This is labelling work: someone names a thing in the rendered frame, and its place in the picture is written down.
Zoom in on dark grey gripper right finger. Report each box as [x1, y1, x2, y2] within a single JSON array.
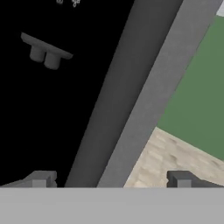
[[166, 171, 224, 188]]

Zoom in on grey water dispenser nozzles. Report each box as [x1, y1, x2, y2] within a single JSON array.
[[20, 31, 74, 71]]

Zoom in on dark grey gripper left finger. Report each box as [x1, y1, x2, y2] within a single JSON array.
[[0, 171, 58, 188]]

